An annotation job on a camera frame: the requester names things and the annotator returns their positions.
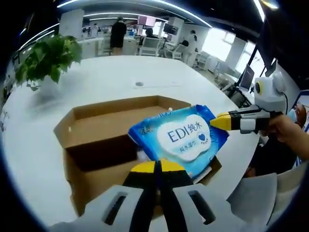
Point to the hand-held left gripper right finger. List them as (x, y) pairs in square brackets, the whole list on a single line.
[(193, 207)]

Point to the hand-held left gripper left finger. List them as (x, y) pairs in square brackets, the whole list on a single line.
[(108, 210)]

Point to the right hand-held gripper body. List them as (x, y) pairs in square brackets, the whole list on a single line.
[(270, 96)]

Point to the blue wet wipes pack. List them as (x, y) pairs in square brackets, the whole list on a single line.
[(178, 137)]

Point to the brown cardboard shoe box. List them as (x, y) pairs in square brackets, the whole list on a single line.
[(103, 120)]

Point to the person's right hand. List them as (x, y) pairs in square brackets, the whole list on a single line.
[(285, 131)]

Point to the white office chair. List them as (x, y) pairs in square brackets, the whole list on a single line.
[(180, 52), (150, 46)]

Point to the round table grommet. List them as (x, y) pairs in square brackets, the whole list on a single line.
[(139, 83)]

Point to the dark screen monitor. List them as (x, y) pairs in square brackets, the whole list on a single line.
[(171, 28)]

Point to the pink screen monitor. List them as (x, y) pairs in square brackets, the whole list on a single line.
[(146, 20)]

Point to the green potted plant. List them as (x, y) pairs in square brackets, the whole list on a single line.
[(50, 58)]

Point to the white square pillar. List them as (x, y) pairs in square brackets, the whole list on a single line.
[(72, 24)]

